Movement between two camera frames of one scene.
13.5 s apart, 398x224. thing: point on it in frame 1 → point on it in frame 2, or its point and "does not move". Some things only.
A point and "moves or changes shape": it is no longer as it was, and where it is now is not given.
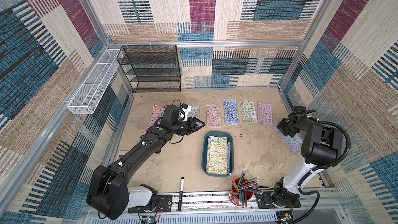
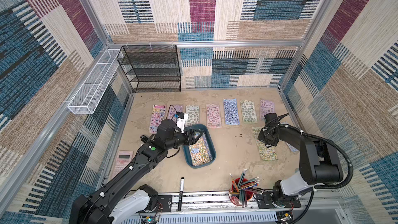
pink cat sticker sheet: [157, 113] does not move
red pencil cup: [240, 192] does not move
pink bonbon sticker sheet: [213, 116] does not move
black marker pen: [181, 193] does not move
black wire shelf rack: [152, 68] does not move
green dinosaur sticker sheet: [194, 112] does not move
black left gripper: [193, 126] → [191, 137]
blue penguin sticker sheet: [231, 112] does not move
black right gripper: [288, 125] → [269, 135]
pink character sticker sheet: [265, 113] moves or changes shape
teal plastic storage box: [217, 154] → [207, 129]
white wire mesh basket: [92, 89] does not move
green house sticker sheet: [216, 162] → [266, 153]
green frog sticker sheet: [248, 111] does not move
